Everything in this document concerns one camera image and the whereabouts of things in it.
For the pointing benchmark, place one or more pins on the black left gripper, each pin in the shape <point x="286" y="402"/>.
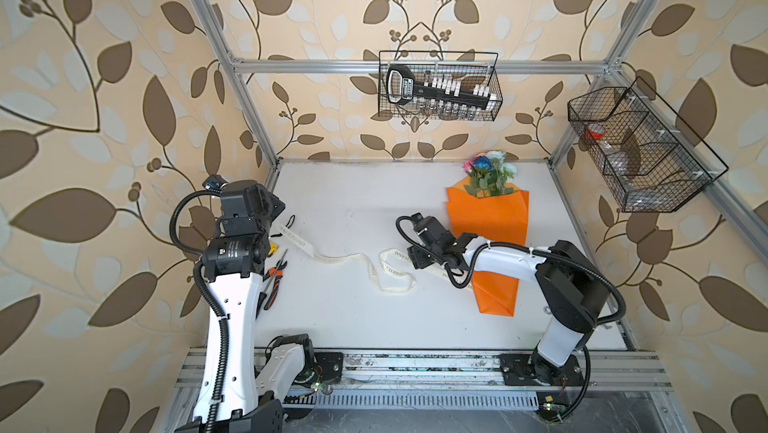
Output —
<point x="274" y="206"/>

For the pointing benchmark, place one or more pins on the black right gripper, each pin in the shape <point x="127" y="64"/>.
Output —
<point x="415" y="254"/>

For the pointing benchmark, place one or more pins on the white ribbon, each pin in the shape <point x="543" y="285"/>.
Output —
<point x="389" y="273"/>

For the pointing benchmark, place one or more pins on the dark pink fake rose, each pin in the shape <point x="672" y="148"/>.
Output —
<point x="471" y="185"/>

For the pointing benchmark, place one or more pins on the orange wrapping paper sheet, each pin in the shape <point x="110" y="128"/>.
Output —
<point x="497" y="218"/>

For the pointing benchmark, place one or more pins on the dark blue fake rose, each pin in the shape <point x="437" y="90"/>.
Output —
<point x="481" y="165"/>

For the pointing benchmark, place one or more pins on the pale blue fake flower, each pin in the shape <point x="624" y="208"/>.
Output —
<point x="500" y="163"/>

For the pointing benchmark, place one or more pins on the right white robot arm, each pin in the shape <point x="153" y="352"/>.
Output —
<point x="579" y="297"/>

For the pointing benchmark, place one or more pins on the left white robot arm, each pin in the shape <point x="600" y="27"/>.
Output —
<point x="231" y="277"/>

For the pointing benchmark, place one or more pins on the black socket wrench set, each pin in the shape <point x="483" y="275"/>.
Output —
<point x="403" y="85"/>

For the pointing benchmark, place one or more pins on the clear bottle red cap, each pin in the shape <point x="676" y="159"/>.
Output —
<point x="617" y="156"/>

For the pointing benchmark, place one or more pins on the red handled pliers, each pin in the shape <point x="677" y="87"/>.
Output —
<point x="276" y="275"/>

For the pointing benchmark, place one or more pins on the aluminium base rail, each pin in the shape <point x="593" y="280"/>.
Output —
<point x="465" y="380"/>

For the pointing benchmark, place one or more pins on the back black wire basket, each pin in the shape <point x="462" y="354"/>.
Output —
<point x="476" y="66"/>

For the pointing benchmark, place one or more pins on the black wire basket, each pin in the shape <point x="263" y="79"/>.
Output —
<point x="476" y="66"/>
<point x="676" y="162"/>

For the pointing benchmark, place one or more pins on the right black wire basket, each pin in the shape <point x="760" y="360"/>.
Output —
<point x="676" y="162"/>

